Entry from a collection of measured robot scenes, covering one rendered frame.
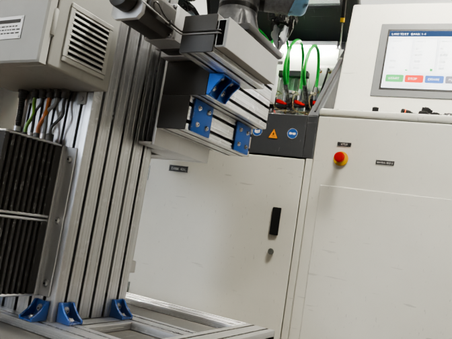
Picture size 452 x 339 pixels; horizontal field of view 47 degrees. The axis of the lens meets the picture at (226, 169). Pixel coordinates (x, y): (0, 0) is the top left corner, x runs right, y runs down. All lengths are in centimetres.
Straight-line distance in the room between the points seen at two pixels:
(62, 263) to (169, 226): 87
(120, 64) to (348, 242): 98
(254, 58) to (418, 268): 91
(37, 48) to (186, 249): 113
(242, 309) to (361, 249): 48
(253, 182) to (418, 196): 58
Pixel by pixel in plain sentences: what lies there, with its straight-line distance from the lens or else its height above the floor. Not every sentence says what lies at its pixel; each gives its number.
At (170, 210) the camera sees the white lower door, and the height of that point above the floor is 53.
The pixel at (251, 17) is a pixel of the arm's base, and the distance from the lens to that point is 154.
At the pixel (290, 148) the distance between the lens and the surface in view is 192.
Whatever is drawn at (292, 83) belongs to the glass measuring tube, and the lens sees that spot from 256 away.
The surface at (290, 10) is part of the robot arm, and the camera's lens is 158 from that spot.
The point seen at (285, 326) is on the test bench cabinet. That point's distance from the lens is 190.
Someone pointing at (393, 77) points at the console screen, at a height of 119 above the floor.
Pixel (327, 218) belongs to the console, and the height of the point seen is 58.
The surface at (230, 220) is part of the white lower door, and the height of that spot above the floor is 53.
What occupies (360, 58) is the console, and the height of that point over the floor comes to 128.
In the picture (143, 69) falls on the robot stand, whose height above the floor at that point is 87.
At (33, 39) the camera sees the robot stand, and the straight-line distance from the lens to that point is 114.
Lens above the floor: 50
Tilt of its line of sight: 6 degrees up
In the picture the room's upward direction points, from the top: 9 degrees clockwise
